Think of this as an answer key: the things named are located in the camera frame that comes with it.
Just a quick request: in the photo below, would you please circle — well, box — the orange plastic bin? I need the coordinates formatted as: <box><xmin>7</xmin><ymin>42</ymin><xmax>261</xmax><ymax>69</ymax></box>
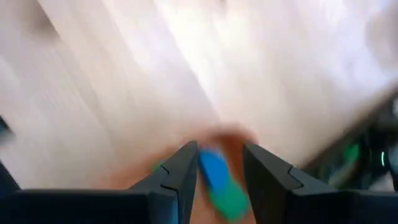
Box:
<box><xmin>99</xmin><ymin>124</ymin><xmax>259</xmax><ymax>224</ymax></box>

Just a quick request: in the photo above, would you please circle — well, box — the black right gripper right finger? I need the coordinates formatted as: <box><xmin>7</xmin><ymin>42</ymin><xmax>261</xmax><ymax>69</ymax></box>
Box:
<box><xmin>242</xmin><ymin>142</ymin><xmax>343</xmax><ymax>224</ymax></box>

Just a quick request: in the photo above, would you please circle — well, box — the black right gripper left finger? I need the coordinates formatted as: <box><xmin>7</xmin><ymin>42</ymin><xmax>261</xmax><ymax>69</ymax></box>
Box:
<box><xmin>127</xmin><ymin>139</ymin><xmax>200</xmax><ymax>224</ymax></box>

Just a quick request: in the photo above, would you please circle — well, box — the blue cube block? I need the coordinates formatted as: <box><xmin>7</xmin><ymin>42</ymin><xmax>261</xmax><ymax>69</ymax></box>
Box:
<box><xmin>198</xmin><ymin>149</ymin><xmax>233</xmax><ymax>194</ymax></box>

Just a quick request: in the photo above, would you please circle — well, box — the green half-round block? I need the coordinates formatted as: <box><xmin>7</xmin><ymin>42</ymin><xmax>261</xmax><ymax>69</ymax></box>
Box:
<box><xmin>208</xmin><ymin>177</ymin><xmax>251</xmax><ymax>223</ymax></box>

